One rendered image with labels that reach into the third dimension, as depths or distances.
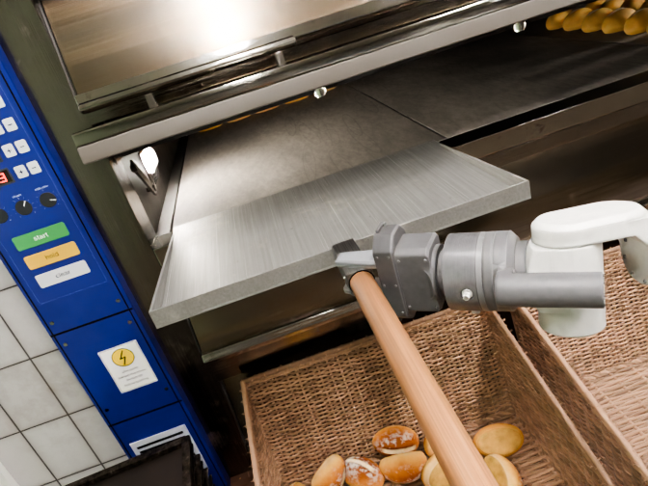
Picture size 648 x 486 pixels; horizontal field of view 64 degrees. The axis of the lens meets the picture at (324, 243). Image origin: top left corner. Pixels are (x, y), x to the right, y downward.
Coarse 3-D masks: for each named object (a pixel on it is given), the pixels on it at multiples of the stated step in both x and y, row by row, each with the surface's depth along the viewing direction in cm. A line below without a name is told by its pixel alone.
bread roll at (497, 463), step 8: (488, 456) 101; (496, 456) 100; (488, 464) 101; (496, 464) 99; (504, 464) 98; (512, 464) 99; (496, 472) 98; (504, 472) 96; (512, 472) 96; (504, 480) 96; (512, 480) 95; (520, 480) 96
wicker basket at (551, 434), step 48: (432, 336) 111; (480, 336) 112; (240, 384) 108; (288, 384) 110; (336, 384) 111; (384, 384) 112; (480, 384) 114; (528, 384) 100; (288, 432) 111; (336, 432) 113; (528, 432) 109; (576, 432) 86; (288, 480) 113; (528, 480) 100; (576, 480) 92
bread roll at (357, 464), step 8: (360, 456) 110; (352, 464) 108; (360, 464) 107; (368, 464) 107; (376, 464) 109; (352, 472) 107; (360, 472) 107; (368, 472) 106; (376, 472) 106; (352, 480) 107; (360, 480) 106; (368, 480) 106; (376, 480) 106; (384, 480) 107
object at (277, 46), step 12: (252, 48) 77; (264, 48) 77; (276, 48) 77; (216, 60) 76; (228, 60) 76; (240, 60) 77; (276, 60) 78; (180, 72) 76; (192, 72) 76; (204, 72) 76; (144, 84) 76; (156, 84) 76; (168, 84) 76; (108, 96) 75; (120, 96) 75; (132, 96) 76; (84, 108) 75; (96, 108) 76
